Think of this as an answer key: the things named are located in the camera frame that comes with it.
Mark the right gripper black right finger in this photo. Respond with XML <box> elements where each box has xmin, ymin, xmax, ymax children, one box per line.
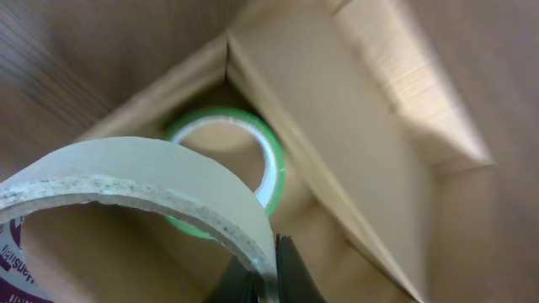
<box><xmin>275</xmin><ymin>234</ymin><xmax>326</xmax><ymax>303</ymax></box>

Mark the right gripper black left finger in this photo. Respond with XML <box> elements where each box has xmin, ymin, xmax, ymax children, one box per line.
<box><xmin>204</xmin><ymin>257</ymin><xmax>255</xmax><ymax>303</ymax></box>

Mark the brown cardboard box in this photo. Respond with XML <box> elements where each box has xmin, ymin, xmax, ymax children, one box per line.
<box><xmin>84</xmin><ymin>1</ymin><xmax>493</xmax><ymax>302</ymax></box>

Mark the green tape roll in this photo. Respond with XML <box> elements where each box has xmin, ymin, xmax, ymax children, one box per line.
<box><xmin>165</xmin><ymin>107</ymin><xmax>286</xmax><ymax>215</ymax></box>

